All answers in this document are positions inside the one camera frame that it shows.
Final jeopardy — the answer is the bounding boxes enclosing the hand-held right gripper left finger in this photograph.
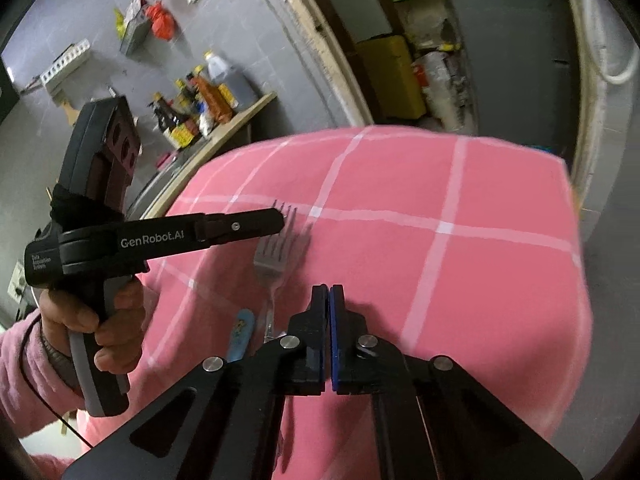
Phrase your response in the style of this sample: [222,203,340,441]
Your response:
[60,284,331,480]

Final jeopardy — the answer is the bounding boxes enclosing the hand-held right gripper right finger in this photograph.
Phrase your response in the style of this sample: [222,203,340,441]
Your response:
[329,284,583,480]

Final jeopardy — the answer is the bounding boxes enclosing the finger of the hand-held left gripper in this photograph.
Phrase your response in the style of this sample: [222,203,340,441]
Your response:
[194,208,286,250]

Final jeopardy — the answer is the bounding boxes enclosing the person's left forearm pink sleeve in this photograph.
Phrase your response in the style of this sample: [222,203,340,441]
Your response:
[0,310,88,480]

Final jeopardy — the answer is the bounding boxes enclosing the person's left hand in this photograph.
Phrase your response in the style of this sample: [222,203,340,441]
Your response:
[39,280,147,376]

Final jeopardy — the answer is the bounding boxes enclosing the pink plaid tablecloth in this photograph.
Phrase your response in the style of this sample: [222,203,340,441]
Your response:
[80,125,596,480]

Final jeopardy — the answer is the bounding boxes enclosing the dark bottle yellow label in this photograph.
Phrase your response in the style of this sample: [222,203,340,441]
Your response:
[150,92,198,149]

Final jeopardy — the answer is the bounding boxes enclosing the orange sauce bottle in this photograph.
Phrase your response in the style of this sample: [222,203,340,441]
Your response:
[192,72,237,125]

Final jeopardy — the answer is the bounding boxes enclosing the dark sauce bottle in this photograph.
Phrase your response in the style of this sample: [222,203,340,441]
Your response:
[174,77,201,116]

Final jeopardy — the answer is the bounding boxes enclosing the yellow container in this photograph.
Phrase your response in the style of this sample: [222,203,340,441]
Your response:
[356,35,427,121]

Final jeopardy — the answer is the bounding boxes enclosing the red plastic bag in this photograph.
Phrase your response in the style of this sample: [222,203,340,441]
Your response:
[144,1,177,41]

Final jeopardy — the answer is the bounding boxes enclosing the white plastic jug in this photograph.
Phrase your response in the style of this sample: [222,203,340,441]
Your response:
[412,50,473,133]

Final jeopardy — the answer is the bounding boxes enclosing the grey cabinet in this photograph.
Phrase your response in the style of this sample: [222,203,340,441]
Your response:
[445,0,583,151]

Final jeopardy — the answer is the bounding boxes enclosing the blue printed handle utensil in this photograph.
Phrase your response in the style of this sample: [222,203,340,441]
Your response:
[226,308,257,363]

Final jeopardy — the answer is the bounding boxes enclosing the black cable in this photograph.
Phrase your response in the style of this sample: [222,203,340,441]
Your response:
[19,317,98,452]

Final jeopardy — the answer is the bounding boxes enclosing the white wall basket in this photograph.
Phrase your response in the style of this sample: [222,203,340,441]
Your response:
[39,37,92,97]

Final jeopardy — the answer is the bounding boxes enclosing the wooden door frame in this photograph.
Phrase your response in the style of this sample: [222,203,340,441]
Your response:
[265,0,601,211]

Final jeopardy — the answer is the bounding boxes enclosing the metal wall shelf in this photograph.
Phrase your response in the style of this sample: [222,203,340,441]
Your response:
[119,0,153,58]

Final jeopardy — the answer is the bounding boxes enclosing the white hose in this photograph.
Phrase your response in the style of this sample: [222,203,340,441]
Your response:
[575,0,640,86]

